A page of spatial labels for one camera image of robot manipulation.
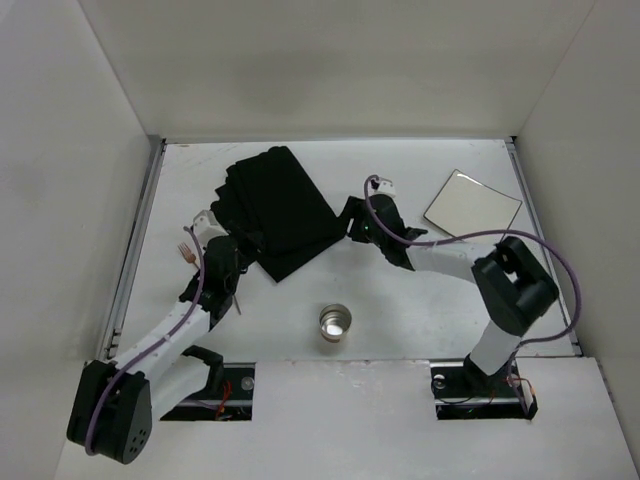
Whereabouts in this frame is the black cloth placemat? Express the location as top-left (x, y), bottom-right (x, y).
top-left (211, 146), bottom-right (346, 282)

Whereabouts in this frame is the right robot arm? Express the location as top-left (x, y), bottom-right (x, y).
top-left (339, 194), bottom-right (559, 389)

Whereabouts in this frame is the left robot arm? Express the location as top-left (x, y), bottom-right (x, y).
top-left (66, 226), bottom-right (253, 464)

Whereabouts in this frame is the silver knife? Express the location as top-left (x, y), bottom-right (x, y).
top-left (233, 295), bottom-right (242, 315)

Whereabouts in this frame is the copper fork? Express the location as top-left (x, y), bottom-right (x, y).
top-left (178, 242), bottom-right (200, 270)

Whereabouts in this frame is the metal cup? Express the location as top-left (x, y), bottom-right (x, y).
top-left (319, 304), bottom-right (352, 343)

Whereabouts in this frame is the square white plate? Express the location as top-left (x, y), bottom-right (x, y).
top-left (423, 170), bottom-right (522, 237)

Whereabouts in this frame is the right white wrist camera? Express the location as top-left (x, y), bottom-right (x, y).
top-left (371, 176), bottom-right (396, 198)

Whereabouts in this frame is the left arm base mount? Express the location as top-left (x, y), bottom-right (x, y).
top-left (161, 363), bottom-right (256, 422)

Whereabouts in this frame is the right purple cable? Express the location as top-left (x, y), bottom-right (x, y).
top-left (362, 173), bottom-right (585, 346)

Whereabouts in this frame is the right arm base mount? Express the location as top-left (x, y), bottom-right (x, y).
top-left (431, 365), bottom-right (539, 421)

